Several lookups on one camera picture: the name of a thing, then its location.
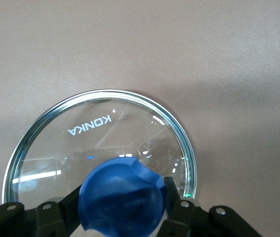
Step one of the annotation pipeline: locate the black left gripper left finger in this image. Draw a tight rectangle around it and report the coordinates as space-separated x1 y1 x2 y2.
0 184 83 237

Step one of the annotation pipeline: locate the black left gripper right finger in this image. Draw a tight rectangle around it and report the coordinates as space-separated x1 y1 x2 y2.
157 176 264 237

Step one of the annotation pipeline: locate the glass lid with blue knob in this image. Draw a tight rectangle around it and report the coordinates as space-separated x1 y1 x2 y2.
1 89 200 237

